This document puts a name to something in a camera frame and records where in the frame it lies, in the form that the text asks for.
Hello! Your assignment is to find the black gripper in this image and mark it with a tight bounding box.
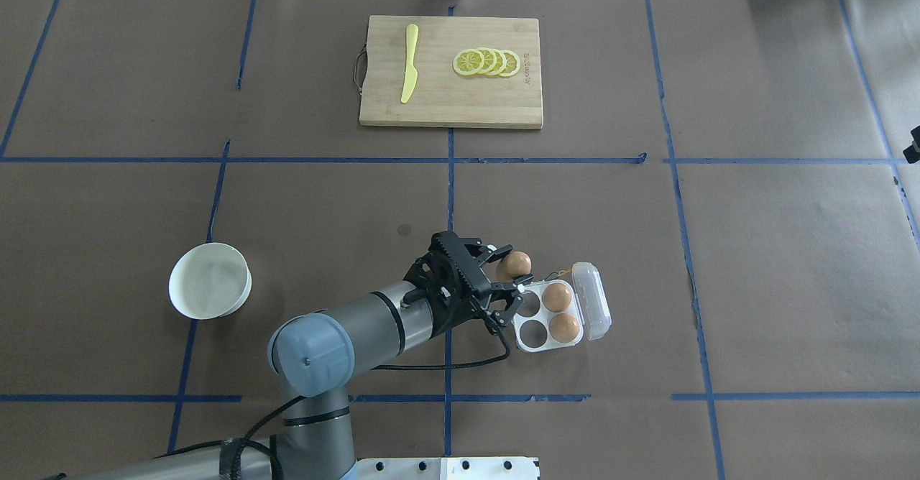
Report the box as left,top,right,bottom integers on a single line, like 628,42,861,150
404,231,533,337

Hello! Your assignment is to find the brown egg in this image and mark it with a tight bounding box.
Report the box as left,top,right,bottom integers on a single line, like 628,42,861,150
496,251,532,282
540,282,573,313
549,313,581,343

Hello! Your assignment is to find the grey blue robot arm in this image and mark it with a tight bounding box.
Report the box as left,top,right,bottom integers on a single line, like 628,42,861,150
88,231,533,479

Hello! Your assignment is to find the brown egg in carton front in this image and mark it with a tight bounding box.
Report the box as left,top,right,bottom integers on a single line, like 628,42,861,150
549,313,581,343

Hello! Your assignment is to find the clear plastic egg carton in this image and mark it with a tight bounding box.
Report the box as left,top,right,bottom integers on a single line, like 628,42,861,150
512,262,612,354

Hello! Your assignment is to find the wooden cutting board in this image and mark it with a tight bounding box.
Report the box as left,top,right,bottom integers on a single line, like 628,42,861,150
359,15,543,129

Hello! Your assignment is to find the lemon slice back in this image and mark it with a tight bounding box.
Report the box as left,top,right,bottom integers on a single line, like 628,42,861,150
497,50,520,78

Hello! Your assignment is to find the yellow plastic knife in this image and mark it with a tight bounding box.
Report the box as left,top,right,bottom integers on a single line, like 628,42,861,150
400,24,420,104

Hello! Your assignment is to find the white paper bowl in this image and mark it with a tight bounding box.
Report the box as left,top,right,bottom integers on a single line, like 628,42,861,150
167,242,252,320

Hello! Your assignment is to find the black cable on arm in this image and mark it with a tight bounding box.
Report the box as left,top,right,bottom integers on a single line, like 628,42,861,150
237,322,512,466

